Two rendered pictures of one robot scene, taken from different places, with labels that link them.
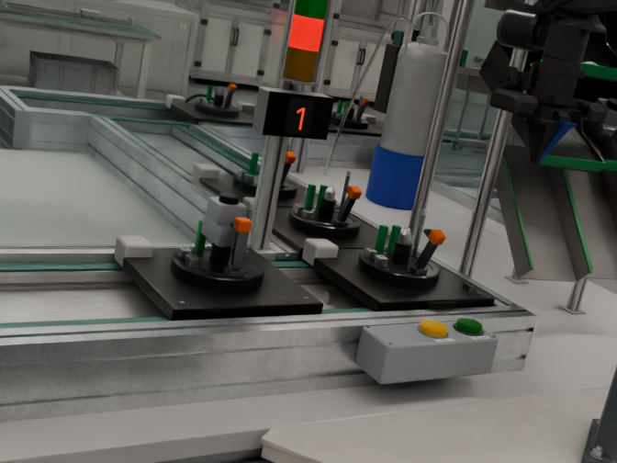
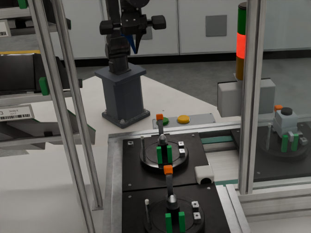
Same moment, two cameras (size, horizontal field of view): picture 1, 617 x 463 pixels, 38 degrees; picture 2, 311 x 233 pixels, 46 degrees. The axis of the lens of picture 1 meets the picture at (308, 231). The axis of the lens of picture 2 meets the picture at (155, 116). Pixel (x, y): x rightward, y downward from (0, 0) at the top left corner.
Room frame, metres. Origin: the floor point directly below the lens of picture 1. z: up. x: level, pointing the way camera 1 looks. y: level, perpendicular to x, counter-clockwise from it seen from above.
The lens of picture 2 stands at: (2.18, 0.27, 1.61)
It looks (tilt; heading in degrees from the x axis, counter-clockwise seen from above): 30 degrees down; 212
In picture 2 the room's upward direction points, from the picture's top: 5 degrees counter-clockwise
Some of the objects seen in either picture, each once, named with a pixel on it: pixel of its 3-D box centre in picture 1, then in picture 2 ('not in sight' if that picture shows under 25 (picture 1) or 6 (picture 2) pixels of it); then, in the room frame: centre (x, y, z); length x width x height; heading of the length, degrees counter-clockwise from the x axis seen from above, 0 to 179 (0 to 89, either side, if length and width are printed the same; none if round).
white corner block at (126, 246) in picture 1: (133, 252); not in sight; (1.30, 0.26, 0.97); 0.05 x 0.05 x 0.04; 34
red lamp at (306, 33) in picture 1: (306, 32); (249, 43); (1.45, 0.06, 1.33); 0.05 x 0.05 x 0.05
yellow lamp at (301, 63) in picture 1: (300, 63); (247, 65); (1.45, 0.06, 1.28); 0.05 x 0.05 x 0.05
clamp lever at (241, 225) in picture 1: (237, 242); not in sight; (1.24, 0.10, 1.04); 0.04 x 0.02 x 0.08; 34
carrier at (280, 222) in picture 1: (327, 205); (173, 209); (1.66, -0.03, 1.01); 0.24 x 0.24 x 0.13; 34
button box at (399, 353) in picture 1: (428, 350); (183, 127); (1.24, -0.21, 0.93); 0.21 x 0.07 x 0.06; 124
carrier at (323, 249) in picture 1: (401, 249); (163, 146); (1.46, -0.16, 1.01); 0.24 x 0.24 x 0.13; 34
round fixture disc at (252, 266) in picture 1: (218, 268); not in sight; (1.27, 0.12, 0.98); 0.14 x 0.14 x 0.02
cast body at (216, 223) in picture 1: (222, 215); not in sight; (1.28, 0.13, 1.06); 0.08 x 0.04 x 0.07; 34
